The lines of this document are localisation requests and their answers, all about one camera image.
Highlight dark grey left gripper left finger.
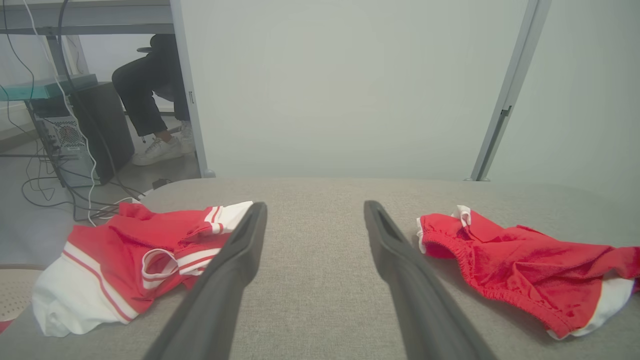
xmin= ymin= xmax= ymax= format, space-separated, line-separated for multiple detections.
xmin=144 ymin=202 xmax=268 ymax=360

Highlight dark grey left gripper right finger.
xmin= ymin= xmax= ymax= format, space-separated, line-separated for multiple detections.
xmin=364 ymin=200 xmax=496 ymax=360

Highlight red white-trimmed shorts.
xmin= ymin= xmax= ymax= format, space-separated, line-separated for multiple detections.
xmin=416 ymin=205 xmax=640 ymax=341

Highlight red white sports jersey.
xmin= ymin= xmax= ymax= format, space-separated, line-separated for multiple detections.
xmin=32 ymin=201 xmax=254 ymax=338

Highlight grey fabric sofa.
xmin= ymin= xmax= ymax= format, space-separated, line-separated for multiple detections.
xmin=0 ymin=177 xmax=640 ymax=360

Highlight white sneaker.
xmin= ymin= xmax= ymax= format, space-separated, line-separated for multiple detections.
xmin=131 ymin=136 xmax=184 ymax=167

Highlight beige perforated laundry basket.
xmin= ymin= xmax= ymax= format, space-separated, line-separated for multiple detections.
xmin=0 ymin=265 xmax=48 ymax=323

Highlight black computer tower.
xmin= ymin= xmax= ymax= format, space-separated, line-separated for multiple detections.
xmin=29 ymin=82 xmax=136 ymax=189

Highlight seated person dark trousers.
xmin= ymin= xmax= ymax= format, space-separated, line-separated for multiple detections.
xmin=111 ymin=34 xmax=192 ymax=143

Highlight teal flat box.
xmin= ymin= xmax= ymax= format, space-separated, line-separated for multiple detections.
xmin=0 ymin=74 xmax=99 ymax=103

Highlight grey metal desk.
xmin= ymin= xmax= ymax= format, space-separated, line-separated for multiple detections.
xmin=0 ymin=0 xmax=175 ymax=77

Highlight grey partition post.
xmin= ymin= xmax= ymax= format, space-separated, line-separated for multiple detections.
xmin=169 ymin=0 xmax=216 ymax=179
xmin=464 ymin=0 xmax=552 ymax=182

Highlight thin black cable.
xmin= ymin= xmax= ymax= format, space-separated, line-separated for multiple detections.
xmin=0 ymin=0 xmax=121 ymax=222

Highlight white cable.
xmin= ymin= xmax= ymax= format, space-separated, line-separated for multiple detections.
xmin=20 ymin=0 xmax=142 ymax=228

